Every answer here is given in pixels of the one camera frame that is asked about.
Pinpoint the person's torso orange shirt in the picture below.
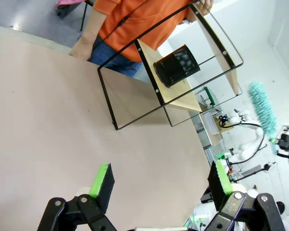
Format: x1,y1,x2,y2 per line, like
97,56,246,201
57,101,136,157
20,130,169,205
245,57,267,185
88,0,196,78

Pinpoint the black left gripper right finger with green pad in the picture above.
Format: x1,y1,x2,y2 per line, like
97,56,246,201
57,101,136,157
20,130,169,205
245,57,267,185
204,160,286,231

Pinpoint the white storage bin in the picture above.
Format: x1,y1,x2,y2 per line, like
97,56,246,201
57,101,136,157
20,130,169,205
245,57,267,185
201,112,220,135

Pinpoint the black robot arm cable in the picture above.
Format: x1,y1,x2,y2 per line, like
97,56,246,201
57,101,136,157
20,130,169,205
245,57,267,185
218,115,266,166

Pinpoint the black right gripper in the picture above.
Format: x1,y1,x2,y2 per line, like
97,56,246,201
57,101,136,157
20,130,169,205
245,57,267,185
277,133,289,152

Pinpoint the black metal wooden board shelf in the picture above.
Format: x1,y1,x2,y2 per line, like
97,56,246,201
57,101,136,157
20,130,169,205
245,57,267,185
97,0,244,131

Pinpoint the teal fluffy duster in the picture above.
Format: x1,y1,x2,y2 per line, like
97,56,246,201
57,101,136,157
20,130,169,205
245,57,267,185
247,81,279,155

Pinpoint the person's left hand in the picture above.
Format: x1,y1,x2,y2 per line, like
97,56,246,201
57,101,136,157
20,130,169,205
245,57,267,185
197,0,214,17

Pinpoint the person's right forearm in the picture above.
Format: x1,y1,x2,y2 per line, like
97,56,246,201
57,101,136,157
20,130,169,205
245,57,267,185
81,7,107,46

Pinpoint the green metal frame rack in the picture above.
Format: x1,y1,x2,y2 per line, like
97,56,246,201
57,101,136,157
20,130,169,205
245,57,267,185
198,86,217,107

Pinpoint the black mesh pen cup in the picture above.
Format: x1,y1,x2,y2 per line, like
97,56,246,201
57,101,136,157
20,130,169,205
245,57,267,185
153,45,201,89

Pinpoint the person's right hand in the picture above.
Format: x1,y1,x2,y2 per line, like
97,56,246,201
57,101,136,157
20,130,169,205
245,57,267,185
69,38,93,61

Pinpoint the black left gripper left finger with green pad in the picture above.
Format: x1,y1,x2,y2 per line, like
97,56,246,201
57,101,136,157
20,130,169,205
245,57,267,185
37,163,118,231

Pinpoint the black chair with pink cloth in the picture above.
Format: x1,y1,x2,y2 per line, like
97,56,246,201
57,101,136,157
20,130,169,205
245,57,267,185
55,0,95,32

